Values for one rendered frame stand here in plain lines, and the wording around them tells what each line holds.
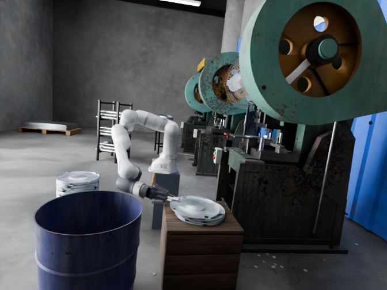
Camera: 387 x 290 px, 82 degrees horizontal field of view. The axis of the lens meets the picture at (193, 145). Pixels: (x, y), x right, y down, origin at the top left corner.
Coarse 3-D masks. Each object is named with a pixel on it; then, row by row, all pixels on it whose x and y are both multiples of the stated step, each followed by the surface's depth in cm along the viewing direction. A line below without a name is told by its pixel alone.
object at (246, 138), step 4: (232, 136) 171; (236, 136) 167; (240, 136) 167; (244, 136) 170; (248, 136) 172; (252, 136) 171; (256, 136) 174; (244, 140) 178; (248, 140) 171; (252, 140) 171; (256, 140) 172; (244, 144) 178; (248, 144) 172; (252, 144) 172; (256, 144) 172; (244, 148) 177; (248, 148) 172; (248, 152) 173
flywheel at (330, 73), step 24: (288, 24) 126; (312, 24) 128; (336, 24) 129; (312, 48) 119; (336, 48) 118; (360, 48) 132; (288, 72) 131; (312, 72) 132; (336, 72) 134; (312, 96) 135
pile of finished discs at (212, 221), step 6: (222, 210) 131; (180, 216) 121; (216, 216) 122; (222, 216) 122; (186, 222) 118; (192, 222) 117; (198, 222) 116; (204, 222) 117; (210, 222) 117; (216, 222) 119
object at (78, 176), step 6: (60, 174) 171; (66, 174) 173; (72, 174) 175; (78, 174) 174; (84, 174) 176; (90, 174) 179; (96, 174) 180; (66, 180) 161; (72, 180) 163; (78, 180) 164; (84, 180) 165; (90, 180) 166
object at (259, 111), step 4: (256, 112) 175; (260, 112) 169; (256, 116) 175; (260, 116) 169; (264, 116) 168; (268, 116) 167; (256, 120) 174; (260, 120) 169; (264, 120) 168; (268, 120) 168; (272, 120) 168; (276, 120) 168; (272, 124) 169; (276, 124) 169
